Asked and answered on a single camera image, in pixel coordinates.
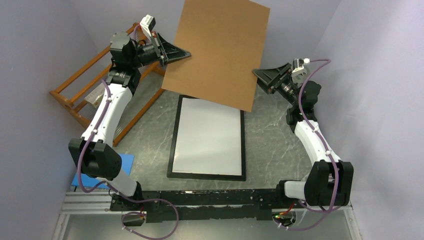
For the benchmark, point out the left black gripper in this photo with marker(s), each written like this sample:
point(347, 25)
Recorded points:
point(169, 53)

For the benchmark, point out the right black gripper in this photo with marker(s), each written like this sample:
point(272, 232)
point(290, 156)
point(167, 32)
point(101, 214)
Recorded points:
point(267, 77)

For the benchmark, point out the brown backing board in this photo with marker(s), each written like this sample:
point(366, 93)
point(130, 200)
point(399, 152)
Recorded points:
point(226, 40)

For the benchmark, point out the sunflower photo print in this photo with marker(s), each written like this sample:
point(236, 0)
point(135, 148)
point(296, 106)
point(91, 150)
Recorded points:
point(208, 139)

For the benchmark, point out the black picture frame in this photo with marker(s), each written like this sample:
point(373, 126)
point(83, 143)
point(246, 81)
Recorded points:
point(243, 149)

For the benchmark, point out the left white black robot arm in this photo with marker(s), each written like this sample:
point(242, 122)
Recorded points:
point(96, 161)

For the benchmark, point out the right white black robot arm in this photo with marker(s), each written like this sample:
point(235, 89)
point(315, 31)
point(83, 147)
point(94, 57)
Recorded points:
point(330, 179)

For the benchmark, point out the white red small box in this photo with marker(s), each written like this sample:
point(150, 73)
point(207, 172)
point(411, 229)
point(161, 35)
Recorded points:
point(94, 98)

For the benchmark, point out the orange wooden rack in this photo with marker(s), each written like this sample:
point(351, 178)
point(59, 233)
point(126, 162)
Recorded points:
point(71, 96)

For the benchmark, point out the blue paper sheet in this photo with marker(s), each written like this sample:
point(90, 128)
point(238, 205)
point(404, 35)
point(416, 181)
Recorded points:
point(127, 164)

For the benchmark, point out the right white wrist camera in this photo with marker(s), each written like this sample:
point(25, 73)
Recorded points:
point(300, 70)

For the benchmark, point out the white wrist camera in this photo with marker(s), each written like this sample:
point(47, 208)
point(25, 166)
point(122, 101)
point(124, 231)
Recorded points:
point(147, 25)
point(300, 70)

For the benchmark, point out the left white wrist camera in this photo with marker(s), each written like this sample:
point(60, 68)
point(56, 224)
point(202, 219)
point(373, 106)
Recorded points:
point(147, 25)

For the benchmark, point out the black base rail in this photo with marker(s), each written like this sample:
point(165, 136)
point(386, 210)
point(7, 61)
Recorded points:
point(167, 205)

